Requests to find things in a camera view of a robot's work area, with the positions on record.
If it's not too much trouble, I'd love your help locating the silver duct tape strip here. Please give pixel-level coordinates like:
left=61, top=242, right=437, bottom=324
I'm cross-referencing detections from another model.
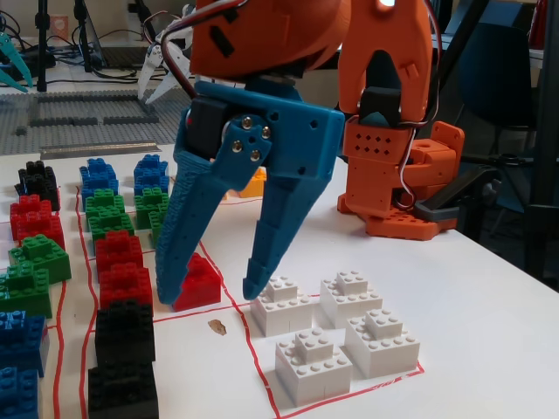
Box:
left=39, top=140, right=161, bottom=161

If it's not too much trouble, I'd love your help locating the grey laptop lid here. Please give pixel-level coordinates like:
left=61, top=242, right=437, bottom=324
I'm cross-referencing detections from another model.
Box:
left=84, top=3, right=107, bottom=72

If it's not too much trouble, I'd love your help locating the black camera tripod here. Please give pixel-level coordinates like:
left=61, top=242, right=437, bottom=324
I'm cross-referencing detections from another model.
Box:
left=434, top=0, right=559, bottom=285

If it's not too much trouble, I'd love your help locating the dark grey brick wall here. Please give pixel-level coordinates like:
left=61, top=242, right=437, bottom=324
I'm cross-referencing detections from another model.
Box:
left=37, top=93, right=141, bottom=106
left=103, top=113, right=161, bottom=127
left=28, top=115, right=100, bottom=128

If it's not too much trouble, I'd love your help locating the blue lego block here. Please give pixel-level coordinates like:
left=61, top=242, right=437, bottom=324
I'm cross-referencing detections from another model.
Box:
left=0, top=366, right=44, bottom=419
left=0, top=310, right=49, bottom=379
left=137, top=154, right=170, bottom=172
left=85, top=156, right=115, bottom=175
left=79, top=170, right=121, bottom=198
left=133, top=168, right=171, bottom=194

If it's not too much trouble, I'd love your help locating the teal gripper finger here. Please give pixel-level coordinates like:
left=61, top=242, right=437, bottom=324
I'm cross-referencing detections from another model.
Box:
left=0, top=66, right=29, bottom=93
left=0, top=32, right=35, bottom=89

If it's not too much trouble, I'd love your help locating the white lego block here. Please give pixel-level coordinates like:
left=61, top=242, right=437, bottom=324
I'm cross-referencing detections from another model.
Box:
left=319, top=270, right=384, bottom=330
left=273, top=326, right=354, bottom=406
left=344, top=308, right=422, bottom=380
left=251, top=275, right=315, bottom=339

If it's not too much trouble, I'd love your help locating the black stand pole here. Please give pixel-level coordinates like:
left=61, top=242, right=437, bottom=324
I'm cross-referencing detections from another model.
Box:
left=36, top=0, right=50, bottom=93
left=72, top=0, right=94, bottom=74
left=133, top=0, right=149, bottom=43

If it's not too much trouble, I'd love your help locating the red cylinder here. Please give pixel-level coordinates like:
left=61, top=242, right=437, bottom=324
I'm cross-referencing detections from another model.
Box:
left=529, top=0, right=549, bottom=50

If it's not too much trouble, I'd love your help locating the red lego block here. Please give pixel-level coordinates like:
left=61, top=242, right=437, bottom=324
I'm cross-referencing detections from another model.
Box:
left=9, top=194, right=54, bottom=241
left=97, top=261, right=154, bottom=312
left=94, top=230, right=145, bottom=271
left=173, top=251, right=223, bottom=313
left=16, top=211, right=66, bottom=252

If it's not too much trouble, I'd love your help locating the pink paper card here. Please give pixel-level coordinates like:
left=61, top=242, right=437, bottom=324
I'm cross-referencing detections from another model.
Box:
left=49, top=15, right=71, bottom=46

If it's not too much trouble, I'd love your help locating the grey lego baseplate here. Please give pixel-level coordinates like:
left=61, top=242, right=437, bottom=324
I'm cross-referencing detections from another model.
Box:
left=0, top=89, right=193, bottom=157

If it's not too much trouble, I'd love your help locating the white red servo cable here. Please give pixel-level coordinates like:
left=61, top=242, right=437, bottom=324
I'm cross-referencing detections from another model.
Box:
left=394, top=0, right=441, bottom=211
left=157, top=0, right=251, bottom=106

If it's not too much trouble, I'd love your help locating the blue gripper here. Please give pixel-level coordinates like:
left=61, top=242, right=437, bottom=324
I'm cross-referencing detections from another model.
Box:
left=154, top=80, right=347, bottom=306

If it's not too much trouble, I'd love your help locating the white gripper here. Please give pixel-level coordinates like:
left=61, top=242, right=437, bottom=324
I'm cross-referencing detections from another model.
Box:
left=138, top=37, right=194, bottom=106

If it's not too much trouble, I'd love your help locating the dark blue chair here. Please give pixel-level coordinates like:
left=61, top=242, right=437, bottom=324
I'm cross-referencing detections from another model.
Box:
left=461, top=21, right=541, bottom=132

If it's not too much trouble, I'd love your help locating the dark grey table clamp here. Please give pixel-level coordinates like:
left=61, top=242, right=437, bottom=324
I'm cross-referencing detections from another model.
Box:
left=411, top=164, right=503, bottom=231

